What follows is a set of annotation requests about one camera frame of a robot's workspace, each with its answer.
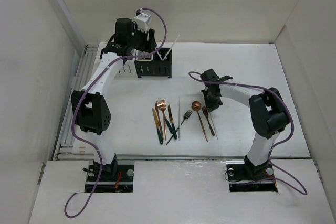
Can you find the aluminium frame rail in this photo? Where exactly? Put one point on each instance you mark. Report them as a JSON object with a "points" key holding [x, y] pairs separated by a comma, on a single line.
{"points": [[82, 67]]}

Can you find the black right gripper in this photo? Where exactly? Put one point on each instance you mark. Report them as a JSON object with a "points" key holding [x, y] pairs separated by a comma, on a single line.
{"points": [[211, 106]]}

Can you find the copper spoon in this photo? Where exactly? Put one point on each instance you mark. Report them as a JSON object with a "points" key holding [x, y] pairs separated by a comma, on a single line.
{"points": [[196, 106]]}

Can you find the black slotted utensil container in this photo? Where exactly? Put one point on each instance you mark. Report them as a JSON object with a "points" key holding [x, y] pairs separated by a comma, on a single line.
{"points": [[156, 67]]}

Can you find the white insert in black container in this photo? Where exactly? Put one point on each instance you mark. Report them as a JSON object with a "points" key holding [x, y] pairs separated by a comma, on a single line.
{"points": [[143, 56]]}

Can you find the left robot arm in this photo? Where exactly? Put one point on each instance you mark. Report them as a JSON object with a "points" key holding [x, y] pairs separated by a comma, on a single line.
{"points": [[91, 114]]}

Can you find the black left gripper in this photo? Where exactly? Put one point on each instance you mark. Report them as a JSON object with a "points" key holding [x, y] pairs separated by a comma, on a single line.
{"points": [[147, 45]]}

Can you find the small copper fork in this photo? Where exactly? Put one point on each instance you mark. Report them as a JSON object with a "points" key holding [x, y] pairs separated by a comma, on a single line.
{"points": [[206, 114]]}

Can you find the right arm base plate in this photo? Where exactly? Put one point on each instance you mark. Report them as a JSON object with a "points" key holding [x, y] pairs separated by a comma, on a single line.
{"points": [[240, 181]]}

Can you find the white slotted utensil container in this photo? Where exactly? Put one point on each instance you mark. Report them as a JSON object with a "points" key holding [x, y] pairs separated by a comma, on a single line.
{"points": [[128, 70]]}

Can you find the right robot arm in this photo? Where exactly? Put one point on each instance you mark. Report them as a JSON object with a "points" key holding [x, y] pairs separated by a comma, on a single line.
{"points": [[268, 115]]}

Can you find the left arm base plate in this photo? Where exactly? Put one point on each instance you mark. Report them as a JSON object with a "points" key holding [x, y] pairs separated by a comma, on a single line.
{"points": [[115, 178]]}

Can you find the black fork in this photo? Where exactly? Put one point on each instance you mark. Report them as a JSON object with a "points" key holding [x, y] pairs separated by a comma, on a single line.
{"points": [[186, 116]]}

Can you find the gold knife green handle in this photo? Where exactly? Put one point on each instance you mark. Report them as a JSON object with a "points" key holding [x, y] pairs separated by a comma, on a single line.
{"points": [[171, 119], [157, 126]]}

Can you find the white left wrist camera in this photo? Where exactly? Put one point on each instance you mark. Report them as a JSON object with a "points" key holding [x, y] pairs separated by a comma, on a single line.
{"points": [[142, 20]]}

